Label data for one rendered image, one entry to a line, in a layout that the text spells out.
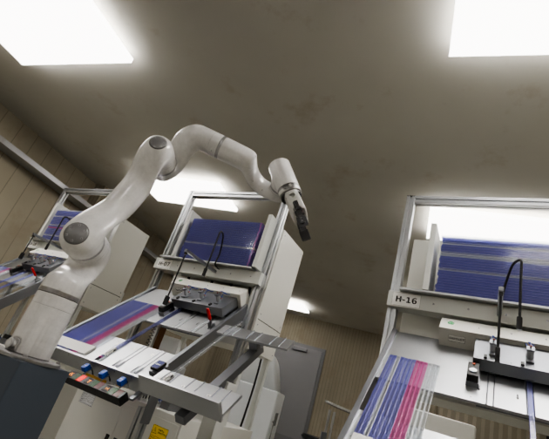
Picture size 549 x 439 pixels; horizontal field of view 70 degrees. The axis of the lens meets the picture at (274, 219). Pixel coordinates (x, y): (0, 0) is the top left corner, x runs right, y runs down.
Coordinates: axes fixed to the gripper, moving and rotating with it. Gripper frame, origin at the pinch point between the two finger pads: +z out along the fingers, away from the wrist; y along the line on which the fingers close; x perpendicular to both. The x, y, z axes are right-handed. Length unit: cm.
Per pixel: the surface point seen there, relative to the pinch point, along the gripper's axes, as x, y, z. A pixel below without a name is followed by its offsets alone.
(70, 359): 111, 48, -4
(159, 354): 72, 49, 7
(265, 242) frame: 15, 72, -44
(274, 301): 21, 105, -23
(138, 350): 82, 51, 1
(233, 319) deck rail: 42, 73, -8
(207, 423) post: 53, 35, 41
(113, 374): 88, 40, 12
